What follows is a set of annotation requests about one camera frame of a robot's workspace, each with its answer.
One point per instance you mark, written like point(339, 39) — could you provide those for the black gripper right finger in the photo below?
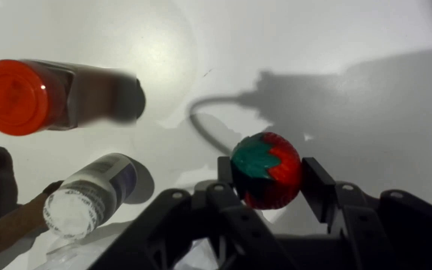
point(375, 230)

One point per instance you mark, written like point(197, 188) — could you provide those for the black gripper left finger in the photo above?
point(195, 225)

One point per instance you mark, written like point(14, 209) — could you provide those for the red toy tomato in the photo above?
point(269, 170)

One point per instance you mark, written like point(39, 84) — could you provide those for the white lid pill bottle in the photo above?
point(90, 195)

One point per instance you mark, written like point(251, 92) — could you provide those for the red lid spice jar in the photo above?
point(51, 98)

